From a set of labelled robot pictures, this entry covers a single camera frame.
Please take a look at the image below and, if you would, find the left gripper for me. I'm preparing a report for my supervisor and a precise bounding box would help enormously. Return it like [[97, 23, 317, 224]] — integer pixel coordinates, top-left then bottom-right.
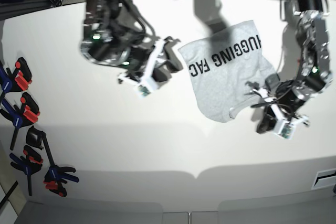
[[256, 74, 315, 134]]

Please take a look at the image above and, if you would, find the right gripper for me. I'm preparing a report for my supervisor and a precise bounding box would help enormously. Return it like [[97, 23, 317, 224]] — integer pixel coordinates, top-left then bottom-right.
[[115, 39, 183, 82]]

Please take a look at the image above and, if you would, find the grey T-shirt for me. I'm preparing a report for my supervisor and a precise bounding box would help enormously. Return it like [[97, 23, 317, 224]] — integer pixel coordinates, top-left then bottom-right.
[[178, 20, 279, 123]]

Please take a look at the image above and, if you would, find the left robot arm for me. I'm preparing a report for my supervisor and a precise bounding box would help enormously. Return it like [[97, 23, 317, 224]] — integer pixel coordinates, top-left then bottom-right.
[[253, 0, 333, 139]]

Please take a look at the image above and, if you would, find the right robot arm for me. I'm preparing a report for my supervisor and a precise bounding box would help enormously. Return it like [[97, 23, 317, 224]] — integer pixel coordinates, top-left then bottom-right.
[[80, 0, 183, 84]]

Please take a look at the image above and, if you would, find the white vent plate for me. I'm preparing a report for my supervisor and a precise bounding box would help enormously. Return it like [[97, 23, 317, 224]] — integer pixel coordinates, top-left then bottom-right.
[[311, 168, 335, 190]]

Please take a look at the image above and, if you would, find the blue bar clamp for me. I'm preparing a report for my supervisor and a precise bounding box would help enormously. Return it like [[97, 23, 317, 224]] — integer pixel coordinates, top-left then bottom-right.
[[1, 92, 40, 151], [1, 57, 32, 101], [9, 145, 44, 196]]

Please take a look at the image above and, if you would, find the top blue bar clamp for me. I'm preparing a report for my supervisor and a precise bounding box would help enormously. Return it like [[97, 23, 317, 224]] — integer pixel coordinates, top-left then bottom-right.
[[1, 57, 32, 101]]

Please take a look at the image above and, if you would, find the long black bar clamp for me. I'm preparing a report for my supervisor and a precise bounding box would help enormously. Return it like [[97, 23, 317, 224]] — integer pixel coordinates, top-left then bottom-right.
[[26, 126, 79, 197]]

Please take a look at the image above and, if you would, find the black strip on floor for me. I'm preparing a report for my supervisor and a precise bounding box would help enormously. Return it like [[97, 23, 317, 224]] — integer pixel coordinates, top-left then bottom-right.
[[0, 181, 18, 209]]

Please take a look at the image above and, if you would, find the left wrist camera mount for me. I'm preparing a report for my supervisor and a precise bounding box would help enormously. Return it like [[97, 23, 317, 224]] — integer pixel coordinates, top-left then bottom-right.
[[247, 81, 310, 140]]

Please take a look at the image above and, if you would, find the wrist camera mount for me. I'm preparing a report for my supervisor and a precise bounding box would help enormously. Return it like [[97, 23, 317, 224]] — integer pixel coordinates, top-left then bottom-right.
[[247, 81, 310, 140], [117, 37, 182, 100]]

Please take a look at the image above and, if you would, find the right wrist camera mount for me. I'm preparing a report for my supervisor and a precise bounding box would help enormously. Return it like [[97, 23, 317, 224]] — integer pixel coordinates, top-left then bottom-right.
[[117, 37, 182, 100]]

